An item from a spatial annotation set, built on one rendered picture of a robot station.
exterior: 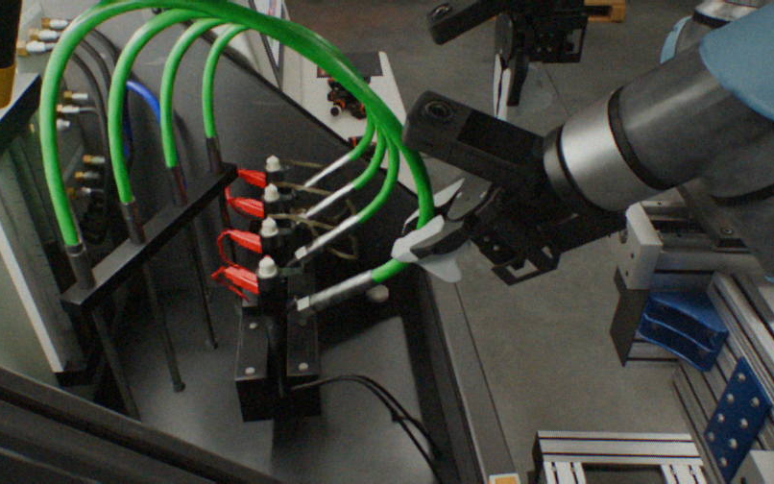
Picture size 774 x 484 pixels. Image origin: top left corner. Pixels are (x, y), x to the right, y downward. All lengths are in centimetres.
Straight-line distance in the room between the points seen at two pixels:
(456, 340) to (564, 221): 40
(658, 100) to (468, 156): 14
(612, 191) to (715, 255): 65
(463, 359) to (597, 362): 143
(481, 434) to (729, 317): 46
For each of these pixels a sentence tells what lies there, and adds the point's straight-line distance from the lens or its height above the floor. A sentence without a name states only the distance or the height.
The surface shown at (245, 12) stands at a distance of 53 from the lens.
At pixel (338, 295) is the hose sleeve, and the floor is 114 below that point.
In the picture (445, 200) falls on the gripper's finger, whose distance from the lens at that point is 56.
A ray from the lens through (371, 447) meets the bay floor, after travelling 90.
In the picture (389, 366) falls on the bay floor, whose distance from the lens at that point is 99.
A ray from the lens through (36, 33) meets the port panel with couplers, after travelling 91.
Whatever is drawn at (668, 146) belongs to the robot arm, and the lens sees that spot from 42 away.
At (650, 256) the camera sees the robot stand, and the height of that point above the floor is 97.
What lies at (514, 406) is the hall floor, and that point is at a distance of 205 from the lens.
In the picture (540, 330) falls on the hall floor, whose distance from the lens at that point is 230.
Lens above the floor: 156
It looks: 36 degrees down
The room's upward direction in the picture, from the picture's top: straight up
